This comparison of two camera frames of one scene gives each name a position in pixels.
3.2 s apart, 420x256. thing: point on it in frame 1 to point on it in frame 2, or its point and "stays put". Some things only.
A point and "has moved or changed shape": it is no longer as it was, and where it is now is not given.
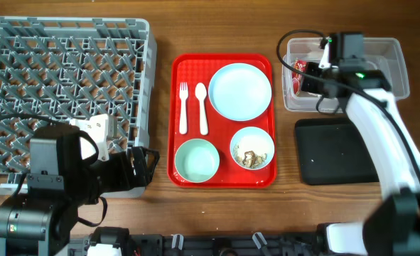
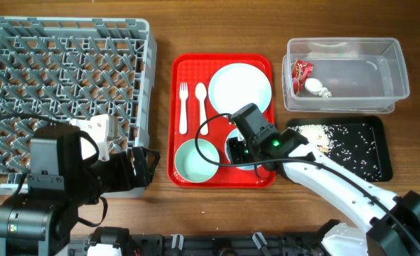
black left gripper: [125, 180] stays put
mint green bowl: [197, 161] stays put
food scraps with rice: [250, 159] has moved or changed shape
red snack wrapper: [296, 76] stays put
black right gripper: [307, 84] to [237, 157]
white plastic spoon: [201, 92] stays put
